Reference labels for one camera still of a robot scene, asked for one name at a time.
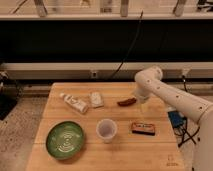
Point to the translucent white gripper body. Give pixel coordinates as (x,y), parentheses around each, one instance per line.
(144,107)

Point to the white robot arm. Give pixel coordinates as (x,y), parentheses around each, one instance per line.
(199,110)

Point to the white ceramic cup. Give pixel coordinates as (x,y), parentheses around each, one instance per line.
(106,130)

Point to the green ceramic plate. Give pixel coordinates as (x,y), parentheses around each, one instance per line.
(65,140)

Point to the brown and black box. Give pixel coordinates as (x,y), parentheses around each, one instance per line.
(143,128)

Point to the blue device on floor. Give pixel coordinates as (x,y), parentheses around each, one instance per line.
(175,119)

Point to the small white packet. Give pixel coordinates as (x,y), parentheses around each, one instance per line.
(96,100)

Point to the white tube with label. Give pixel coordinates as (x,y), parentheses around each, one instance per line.
(76,103)

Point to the black equipment at left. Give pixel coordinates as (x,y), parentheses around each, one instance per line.
(8,100)

